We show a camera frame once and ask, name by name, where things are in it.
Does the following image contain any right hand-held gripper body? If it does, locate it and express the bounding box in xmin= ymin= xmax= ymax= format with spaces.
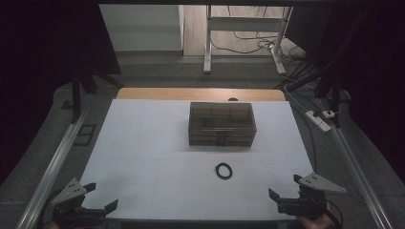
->
xmin=276 ymin=172 xmax=348 ymax=221

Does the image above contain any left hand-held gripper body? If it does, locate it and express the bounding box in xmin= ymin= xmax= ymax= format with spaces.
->
xmin=50 ymin=177 xmax=108 ymax=229

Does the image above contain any black braided bracelet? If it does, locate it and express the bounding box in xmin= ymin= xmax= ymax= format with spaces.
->
xmin=215 ymin=162 xmax=233 ymax=181

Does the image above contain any smoky transparent drawer box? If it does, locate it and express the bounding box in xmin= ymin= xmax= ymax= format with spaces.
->
xmin=187 ymin=101 xmax=258 ymax=148

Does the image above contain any person's right hand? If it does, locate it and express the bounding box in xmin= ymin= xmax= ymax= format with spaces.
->
xmin=295 ymin=203 xmax=339 ymax=229

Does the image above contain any person's left hand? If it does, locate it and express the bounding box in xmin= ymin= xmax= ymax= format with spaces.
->
xmin=42 ymin=220 xmax=65 ymax=229

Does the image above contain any white power strip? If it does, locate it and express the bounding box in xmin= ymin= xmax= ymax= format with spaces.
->
xmin=305 ymin=110 xmax=333 ymax=134

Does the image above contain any white table sheet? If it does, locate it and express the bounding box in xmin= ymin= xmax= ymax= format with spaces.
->
xmin=79 ymin=98 xmax=315 ymax=221

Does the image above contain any black metal stand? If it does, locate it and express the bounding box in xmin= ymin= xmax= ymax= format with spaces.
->
xmin=71 ymin=61 xmax=126 ymax=125
xmin=286 ymin=9 xmax=367 ymax=129

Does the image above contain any white cabinet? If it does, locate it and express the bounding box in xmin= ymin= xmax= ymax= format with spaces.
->
xmin=98 ymin=4 xmax=185 ymax=52

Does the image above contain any aluminium rail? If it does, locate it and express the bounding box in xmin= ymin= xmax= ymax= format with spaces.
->
xmin=330 ymin=126 xmax=394 ymax=229
xmin=14 ymin=107 xmax=89 ymax=229

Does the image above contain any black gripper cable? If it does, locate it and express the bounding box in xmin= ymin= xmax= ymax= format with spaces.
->
xmin=36 ymin=187 xmax=65 ymax=229
xmin=325 ymin=199 xmax=345 ymax=229

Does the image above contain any dark floor socket frame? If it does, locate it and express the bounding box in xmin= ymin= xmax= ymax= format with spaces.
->
xmin=73 ymin=123 xmax=97 ymax=148

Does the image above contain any white cable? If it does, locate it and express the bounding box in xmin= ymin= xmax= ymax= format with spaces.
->
xmin=284 ymin=84 xmax=309 ymax=113

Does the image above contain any black floor cable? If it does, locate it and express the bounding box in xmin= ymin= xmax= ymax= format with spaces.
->
xmin=209 ymin=5 xmax=307 ymax=63

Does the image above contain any white desk frame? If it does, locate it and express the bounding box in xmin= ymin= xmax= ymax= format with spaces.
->
xmin=202 ymin=4 xmax=294 ymax=76

